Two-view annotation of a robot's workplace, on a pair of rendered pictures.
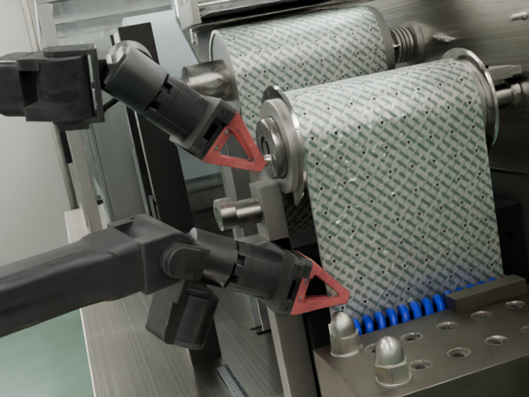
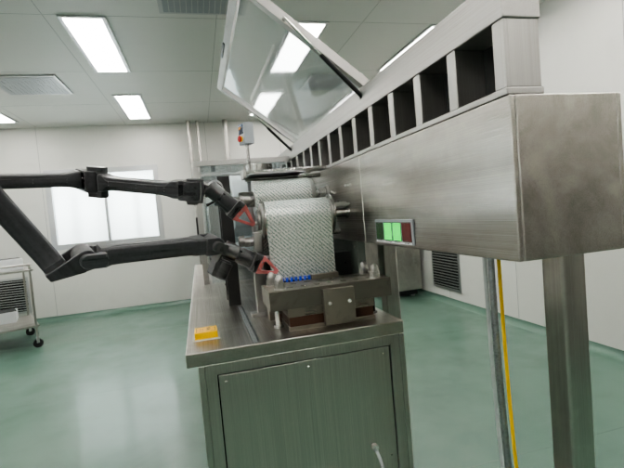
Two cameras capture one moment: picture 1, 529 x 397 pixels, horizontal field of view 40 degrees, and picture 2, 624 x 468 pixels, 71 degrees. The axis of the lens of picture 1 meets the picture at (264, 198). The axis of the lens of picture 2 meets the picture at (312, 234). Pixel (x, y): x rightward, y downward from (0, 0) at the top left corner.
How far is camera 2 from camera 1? 0.71 m
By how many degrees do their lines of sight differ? 8
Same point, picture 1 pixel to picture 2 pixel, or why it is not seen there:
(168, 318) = (214, 266)
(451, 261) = (316, 265)
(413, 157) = (305, 227)
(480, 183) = (329, 239)
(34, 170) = not seen: hidden behind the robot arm
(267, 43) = (268, 187)
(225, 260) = (235, 251)
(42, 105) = (184, 196)
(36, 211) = (183, 274)
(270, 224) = (256, 245)
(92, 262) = (190, 241)
